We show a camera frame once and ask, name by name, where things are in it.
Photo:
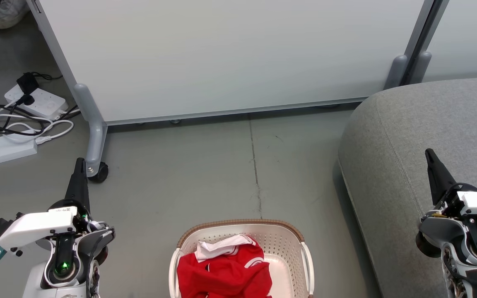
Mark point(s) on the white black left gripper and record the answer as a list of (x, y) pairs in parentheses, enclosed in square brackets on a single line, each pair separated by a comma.
[(35, 227)]

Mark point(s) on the red garment thin white stripes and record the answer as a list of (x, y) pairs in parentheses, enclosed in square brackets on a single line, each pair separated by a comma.
[(222, 277)]

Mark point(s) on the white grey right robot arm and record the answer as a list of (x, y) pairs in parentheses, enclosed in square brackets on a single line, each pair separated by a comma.
[(433, 229)]

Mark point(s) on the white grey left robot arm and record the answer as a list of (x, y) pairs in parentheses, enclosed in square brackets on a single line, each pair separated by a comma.
[(35, 281)]

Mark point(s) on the grey fabric sofa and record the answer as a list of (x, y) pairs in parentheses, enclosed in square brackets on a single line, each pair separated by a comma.
[(408, 124)]

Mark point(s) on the black caster wheel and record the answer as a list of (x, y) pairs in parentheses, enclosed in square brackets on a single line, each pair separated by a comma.
[(101, 173)]

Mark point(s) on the grey partition leg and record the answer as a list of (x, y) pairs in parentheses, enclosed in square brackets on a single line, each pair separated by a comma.
[(95, 140)]

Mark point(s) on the white long power strip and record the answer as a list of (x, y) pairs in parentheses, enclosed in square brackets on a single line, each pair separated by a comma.
[(6, 151)]

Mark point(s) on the white square power strip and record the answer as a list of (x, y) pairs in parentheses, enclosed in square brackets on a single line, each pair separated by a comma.
[(46, 103)]

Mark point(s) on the black plug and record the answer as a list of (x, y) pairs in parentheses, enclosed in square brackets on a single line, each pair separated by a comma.
[(26, 99)]

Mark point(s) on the grey partition foot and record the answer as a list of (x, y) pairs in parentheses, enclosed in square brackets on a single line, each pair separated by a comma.
[(396, 70), (420, 66)]

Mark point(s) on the black power adapter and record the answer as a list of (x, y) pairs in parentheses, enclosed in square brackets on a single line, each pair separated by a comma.
[(27, 82)]

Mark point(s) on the narrow white partition panel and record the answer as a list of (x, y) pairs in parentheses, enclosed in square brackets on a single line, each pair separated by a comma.
[(470, 41)]

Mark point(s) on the white laundry basket brown rim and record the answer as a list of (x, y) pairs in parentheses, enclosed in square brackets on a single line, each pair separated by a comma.
[(280, 244)]

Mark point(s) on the white sneaker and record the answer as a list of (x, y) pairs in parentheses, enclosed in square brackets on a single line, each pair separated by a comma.
[(8, 14)]

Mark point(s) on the large white partition panel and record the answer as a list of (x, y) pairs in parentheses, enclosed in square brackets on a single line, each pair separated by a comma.
[(222, 54)]

